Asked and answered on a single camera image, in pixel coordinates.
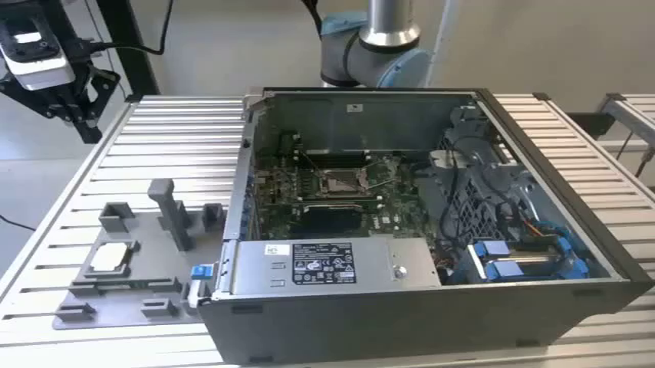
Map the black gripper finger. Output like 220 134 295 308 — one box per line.
0 80 89 144
76 67 121 145

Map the silver CPU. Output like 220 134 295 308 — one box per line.
87 241 139 271

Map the RAM slot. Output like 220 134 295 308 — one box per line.
296 193 384 205
293 149 371 162

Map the CPU socket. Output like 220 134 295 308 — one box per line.
317 167 366 196

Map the metal socket cover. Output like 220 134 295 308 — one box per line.
355 163 375 189

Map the black graphics card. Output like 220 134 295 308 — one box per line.
299 204 360 233

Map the grey parts rack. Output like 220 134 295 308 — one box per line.
51 178 227 330

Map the silver power supply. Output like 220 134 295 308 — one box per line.
223 237 443 297

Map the black power supply label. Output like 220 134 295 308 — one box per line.
289 240 359 285

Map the green motherboard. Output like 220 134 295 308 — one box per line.
252 153 442 239

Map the black perforated drive cage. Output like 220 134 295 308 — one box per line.
439 168 519 247

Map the black open PC case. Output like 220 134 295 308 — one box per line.
196 86 655 365

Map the blue disk carrier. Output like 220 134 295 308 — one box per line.
484 260 527 281
479 239 512 257

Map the black frame post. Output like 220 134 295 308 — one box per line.
95 0 160 103

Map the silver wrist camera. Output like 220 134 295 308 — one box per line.
0 0 77 91

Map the black floor cable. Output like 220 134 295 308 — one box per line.
0 213 37 232

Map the black bracket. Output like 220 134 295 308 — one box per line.
564 110 616 140

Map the aluminium side table frame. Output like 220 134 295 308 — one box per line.
596 91 655 154

